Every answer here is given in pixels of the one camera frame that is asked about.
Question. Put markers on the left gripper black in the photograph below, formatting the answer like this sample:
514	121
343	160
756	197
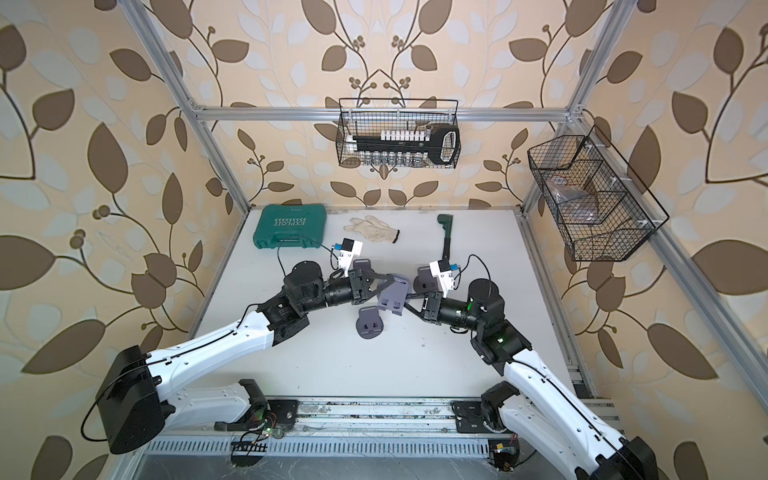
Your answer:
358	277

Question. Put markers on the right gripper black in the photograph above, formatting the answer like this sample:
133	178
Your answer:
433	308

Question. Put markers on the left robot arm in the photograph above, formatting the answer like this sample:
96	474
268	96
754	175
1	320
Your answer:
134	401

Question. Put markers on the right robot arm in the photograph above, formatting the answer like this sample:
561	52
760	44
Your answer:
533	402

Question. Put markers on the white work glove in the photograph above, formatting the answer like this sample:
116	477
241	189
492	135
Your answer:
373	229

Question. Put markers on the green black hand tool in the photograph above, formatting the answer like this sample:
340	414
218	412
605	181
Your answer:
446	222

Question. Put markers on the green plastic tool case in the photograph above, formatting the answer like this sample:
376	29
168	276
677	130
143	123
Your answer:
290	226

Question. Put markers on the socket set in basket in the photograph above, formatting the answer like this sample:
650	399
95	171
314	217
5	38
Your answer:
428	148

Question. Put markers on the plastic bag in basket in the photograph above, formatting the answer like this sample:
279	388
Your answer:
575	205

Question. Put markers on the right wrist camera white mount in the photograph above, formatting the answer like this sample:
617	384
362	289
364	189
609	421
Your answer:
445	274

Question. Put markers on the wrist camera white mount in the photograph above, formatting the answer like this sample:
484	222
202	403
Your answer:
346	252
445	274

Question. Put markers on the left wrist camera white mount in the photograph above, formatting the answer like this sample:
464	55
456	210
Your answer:
346	252

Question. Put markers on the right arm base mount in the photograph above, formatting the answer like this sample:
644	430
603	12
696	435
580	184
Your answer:
478	417

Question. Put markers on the aluminium front rail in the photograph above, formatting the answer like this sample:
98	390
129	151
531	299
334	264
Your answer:
388	418

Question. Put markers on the black wire basket centre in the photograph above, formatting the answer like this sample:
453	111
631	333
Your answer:
367	115

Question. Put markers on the black wire basket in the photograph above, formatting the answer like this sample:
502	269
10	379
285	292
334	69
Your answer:
603	209
367	115

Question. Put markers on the black wire basket right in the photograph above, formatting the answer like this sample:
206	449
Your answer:
603	209

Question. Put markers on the aluminium frame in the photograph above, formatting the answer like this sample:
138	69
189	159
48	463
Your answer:
740	348

